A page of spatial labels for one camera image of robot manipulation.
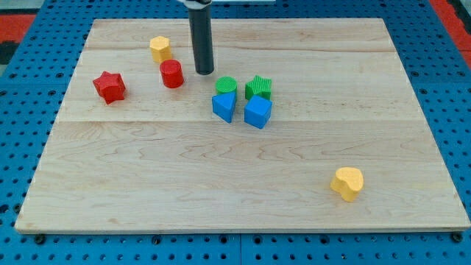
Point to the red star block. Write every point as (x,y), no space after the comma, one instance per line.
(110,86)

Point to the red cylinder block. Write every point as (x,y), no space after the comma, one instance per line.
(171,73)

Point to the wooden board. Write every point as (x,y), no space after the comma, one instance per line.
(160,161)

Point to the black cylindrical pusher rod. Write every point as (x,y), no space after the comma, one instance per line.
(201,36)

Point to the yellow hexagon block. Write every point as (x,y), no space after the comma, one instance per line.
(160,49)

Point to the blue triangle block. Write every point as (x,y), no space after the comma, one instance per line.
(223,105)

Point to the green cylinder block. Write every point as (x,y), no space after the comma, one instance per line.
(225,84)

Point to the yellow heart block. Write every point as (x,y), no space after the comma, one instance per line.
(348,182)

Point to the blue cube block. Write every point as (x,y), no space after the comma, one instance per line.
(257,111)

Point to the green star block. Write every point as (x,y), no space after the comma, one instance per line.
(258,86)

